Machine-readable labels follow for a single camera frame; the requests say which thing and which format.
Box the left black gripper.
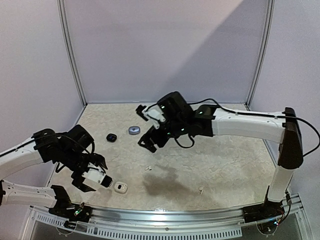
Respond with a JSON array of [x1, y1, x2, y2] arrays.
[[59, 146, 106, 192]]

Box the purple earbud charging case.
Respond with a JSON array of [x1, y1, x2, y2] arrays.
[[128, 126, 141, 135]]

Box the black earbud charging case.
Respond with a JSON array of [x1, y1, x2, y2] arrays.
[[106, 133, 118, 143]]

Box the white earbud charging case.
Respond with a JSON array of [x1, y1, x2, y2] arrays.
[[114, 181, 128, 194]]

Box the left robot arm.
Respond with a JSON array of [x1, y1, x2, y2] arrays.
[[0, 125, 113, 217]]

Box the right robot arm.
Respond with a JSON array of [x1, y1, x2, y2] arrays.
[[135, 91, 304, 218]]

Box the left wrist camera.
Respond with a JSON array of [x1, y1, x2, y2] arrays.
[[82, 163, 113, 188]]

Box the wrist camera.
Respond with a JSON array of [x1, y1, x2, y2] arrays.
[[82, 163, 113, 188], [135, 105, 166, 130]]

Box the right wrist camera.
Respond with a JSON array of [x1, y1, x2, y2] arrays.
[[135, 105, 166, 130]]

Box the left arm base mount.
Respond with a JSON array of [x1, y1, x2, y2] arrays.
[[48, 185, 93, 223]]

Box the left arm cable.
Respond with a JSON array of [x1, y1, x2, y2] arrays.
[[0, 133, 96, 173]]

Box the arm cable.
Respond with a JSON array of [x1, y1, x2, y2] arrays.
[[174, 98, 320, 158], [0, 133, 96, 173]]

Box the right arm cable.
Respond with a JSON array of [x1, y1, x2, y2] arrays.
[[174, 98, 320, 158]]

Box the aluminium front rail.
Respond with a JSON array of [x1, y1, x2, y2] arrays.
[[22, 194, 313, 240]]

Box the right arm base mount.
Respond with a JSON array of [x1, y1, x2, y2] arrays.
[[242, 194, 291, 226]]

